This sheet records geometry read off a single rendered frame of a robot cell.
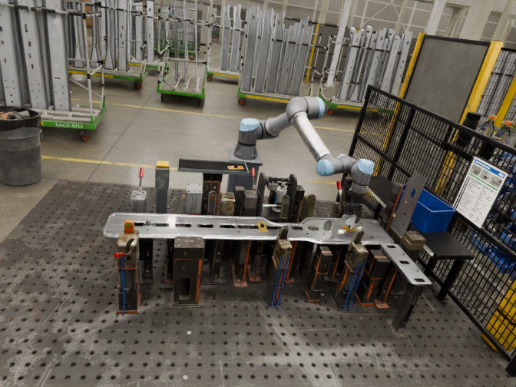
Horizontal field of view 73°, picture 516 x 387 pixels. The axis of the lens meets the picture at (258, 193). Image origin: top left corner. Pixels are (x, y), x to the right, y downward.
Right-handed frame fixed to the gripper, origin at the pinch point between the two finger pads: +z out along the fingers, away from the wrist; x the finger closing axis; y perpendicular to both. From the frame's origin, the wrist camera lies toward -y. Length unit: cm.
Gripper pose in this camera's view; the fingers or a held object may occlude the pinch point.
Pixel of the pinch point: (351, 225)
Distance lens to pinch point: 185.7
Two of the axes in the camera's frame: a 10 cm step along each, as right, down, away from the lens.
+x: 1.7, 4.7, -8.7
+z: -1.3, 8.8, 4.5
